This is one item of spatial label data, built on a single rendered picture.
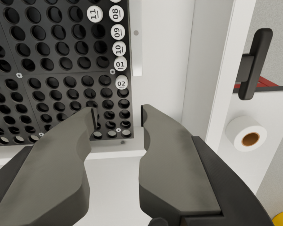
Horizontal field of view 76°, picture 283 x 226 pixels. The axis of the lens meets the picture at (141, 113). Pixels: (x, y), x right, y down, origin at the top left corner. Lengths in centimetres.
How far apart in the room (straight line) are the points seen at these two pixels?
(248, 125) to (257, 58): 23
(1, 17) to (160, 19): 16
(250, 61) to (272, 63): 123
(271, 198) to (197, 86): 231
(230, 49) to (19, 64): 20
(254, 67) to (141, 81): 14
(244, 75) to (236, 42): 5
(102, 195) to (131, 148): 32
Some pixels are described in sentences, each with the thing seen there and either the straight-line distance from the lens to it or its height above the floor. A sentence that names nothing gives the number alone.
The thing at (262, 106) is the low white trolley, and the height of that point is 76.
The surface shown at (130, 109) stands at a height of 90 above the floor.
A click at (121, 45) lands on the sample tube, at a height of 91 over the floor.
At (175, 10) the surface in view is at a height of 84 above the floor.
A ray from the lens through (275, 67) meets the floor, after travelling 147.
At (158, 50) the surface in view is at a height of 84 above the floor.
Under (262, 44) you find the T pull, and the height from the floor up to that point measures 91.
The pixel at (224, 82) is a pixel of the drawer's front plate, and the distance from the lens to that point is 19.
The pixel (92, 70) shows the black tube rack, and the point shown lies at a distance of 20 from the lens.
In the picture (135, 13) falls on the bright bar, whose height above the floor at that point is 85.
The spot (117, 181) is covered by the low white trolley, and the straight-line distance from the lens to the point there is 51.
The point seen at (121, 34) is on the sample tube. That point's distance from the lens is 17.
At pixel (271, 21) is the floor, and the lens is 135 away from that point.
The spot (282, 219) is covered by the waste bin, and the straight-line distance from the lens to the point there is 280.
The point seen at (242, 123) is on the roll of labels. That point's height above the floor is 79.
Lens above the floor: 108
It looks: 59 degrees down
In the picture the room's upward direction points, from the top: 172 degrees clockwise
